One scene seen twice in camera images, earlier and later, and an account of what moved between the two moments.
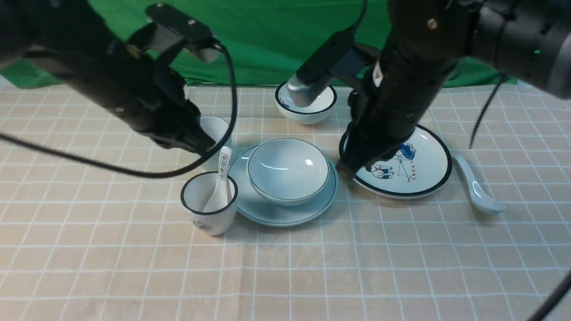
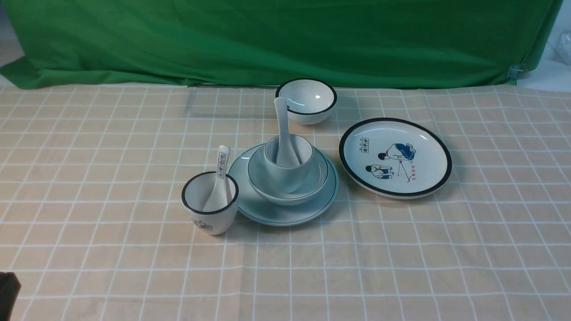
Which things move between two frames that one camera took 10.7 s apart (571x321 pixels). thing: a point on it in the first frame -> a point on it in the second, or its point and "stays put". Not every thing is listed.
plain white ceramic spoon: x=480 y=196 -> x=286 y=157
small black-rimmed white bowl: x=320 y=108 stays put
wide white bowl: x=288 y=171 stays put
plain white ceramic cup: x=216 y=127 -> x=290 y=180
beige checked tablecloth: x=79 y=242 stays put
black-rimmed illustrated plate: x=418 y=166 stays put
